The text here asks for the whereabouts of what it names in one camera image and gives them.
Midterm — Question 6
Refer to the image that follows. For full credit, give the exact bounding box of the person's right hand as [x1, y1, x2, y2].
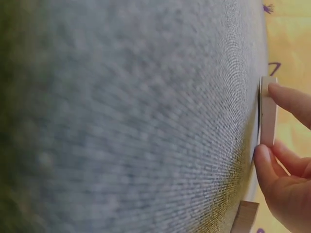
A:
[253, 83, 311, 233]

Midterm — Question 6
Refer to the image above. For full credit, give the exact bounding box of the light wooden block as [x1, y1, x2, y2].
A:
[258, 76, 278, 148]
[232, 200, 260, 233]

